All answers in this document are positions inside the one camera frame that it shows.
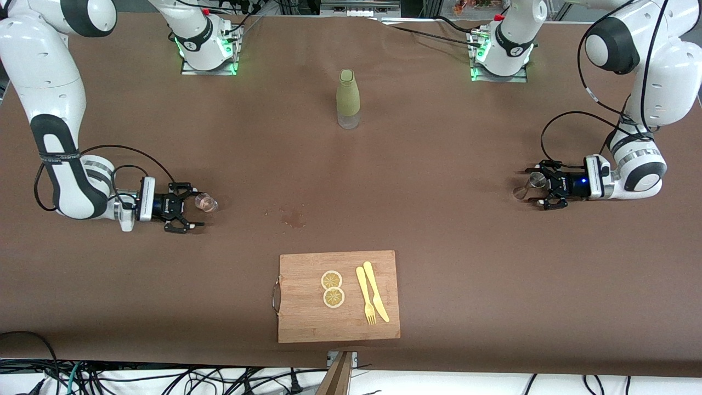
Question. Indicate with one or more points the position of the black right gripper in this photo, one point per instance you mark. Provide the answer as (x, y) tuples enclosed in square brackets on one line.
[(163, 207)]

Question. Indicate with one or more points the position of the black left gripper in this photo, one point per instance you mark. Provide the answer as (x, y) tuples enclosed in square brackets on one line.
[(572, 185)]

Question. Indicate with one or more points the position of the steel double jigger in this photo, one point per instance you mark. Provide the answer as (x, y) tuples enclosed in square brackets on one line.
[(536, 180)]

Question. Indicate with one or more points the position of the clear glass measuring cup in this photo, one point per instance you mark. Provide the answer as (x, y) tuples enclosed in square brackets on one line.
[(208, 204)]

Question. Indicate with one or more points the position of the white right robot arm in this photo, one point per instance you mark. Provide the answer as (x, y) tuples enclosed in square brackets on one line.
[(44, 71)]

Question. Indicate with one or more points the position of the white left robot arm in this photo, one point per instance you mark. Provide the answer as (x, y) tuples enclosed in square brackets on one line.
[(663, 66)]

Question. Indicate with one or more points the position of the brown table cover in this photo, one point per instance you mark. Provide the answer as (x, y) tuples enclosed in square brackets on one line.
[(439, 219)]

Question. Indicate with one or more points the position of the lemon slice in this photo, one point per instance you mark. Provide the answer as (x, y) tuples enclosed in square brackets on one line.
[(333, 298), (332, 280)]

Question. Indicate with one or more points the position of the bamboo cutting board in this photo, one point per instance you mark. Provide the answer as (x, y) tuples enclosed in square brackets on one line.
[(307, 318)]

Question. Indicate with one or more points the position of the green sleeved glass bottle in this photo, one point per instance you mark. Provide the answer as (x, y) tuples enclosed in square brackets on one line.
[(348, 96)]

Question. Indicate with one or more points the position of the yellow plastic fork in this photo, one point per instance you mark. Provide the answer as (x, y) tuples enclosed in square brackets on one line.
[(363, 291)]

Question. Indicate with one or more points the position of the yellow plastic knife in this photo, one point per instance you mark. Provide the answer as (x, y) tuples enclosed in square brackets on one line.
[(376, 291)]

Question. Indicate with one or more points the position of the black power plug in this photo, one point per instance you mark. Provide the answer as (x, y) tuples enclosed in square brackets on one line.
[(295, 384)]

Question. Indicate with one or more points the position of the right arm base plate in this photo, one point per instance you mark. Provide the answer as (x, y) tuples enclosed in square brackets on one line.
[(208, 72)]

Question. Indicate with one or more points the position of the small metal bracket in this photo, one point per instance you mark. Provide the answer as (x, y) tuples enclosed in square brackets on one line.
[(330, 357)]

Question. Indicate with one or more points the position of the wooden post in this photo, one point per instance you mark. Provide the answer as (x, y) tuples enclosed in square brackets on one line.
[(337, 378)]

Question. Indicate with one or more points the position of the grey metal rail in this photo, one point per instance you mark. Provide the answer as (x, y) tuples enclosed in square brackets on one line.
[(356, 8)]

